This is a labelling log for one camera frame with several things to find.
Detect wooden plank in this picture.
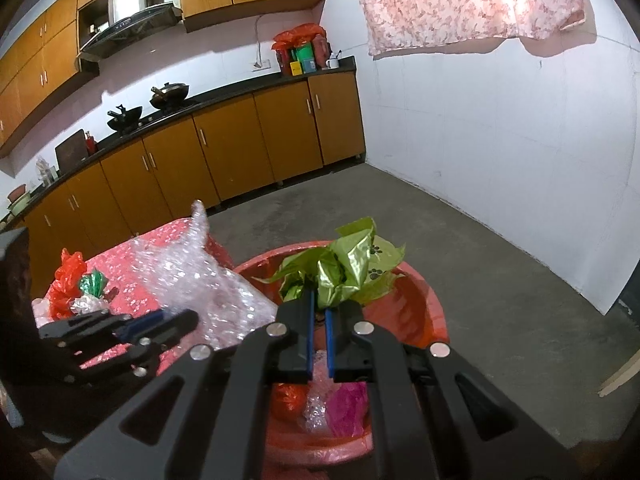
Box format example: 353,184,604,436
599,357,640,397

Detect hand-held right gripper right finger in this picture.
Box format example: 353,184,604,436
324,300,585,480

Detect clear plastic bag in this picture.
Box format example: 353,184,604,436
35,156,58,185

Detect green white plastic bag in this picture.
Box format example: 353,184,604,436
70,269,118,316

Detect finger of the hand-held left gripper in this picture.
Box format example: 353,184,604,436
65,339,163,378
39,309,200,348

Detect yellow-green paw-print bag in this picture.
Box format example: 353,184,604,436
252,217,408,311

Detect pink floral curtain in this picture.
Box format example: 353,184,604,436
347,0,587,58

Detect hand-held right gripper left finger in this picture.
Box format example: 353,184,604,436
52,289,317,480

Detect clear bubble wrap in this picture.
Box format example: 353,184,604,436
131,200,279,351

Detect black lidded wok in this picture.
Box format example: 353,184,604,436
150,81,191,110

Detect steel range hood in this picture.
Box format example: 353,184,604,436
78,0,182,60

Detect small orange plastic bag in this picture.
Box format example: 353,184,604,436
47,249,86,318

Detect orange plastic basket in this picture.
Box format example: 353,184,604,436
232,241,448,468

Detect wooden base cabinets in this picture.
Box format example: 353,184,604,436
22,72,366,261

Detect red plastic bag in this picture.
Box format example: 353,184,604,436
270,384,307,418
271,23,327,51

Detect red floral blanket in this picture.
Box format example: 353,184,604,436
32,217,236,376

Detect white power cable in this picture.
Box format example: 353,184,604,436
255,14,273,66

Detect black wok with handle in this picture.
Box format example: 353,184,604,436
106,105,144,135

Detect purple plastic bag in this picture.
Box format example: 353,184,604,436
326,382,372,438

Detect black countertop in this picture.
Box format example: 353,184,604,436
0,56,357,226

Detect brown cutting board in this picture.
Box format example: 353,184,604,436
55,129,90,175

